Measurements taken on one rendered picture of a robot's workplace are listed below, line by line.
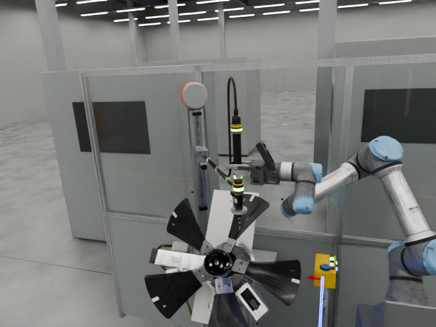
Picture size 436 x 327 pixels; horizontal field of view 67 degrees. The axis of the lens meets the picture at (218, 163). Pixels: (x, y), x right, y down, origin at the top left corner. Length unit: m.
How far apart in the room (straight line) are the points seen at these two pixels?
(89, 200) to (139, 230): 1.68
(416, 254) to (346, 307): 1.16
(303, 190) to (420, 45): 2.79
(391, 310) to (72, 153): 3.51
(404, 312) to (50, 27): 6.94
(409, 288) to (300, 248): 0.92
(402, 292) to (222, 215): 0.91
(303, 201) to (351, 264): 1.14
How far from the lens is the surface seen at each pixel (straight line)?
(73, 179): 4.25
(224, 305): 1.54
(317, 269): 1.77
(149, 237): 2.62
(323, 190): 1.42
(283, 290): 1.49
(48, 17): 7.36
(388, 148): 1.44
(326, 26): 5.44
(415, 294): 1.50
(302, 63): 1.95
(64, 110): 4.06
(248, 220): 1.54
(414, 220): 1.43
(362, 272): 2.34
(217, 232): 1.84
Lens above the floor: 2.06
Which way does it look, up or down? 17 degrees down
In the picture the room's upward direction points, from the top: 3 degrees counter-clockwise
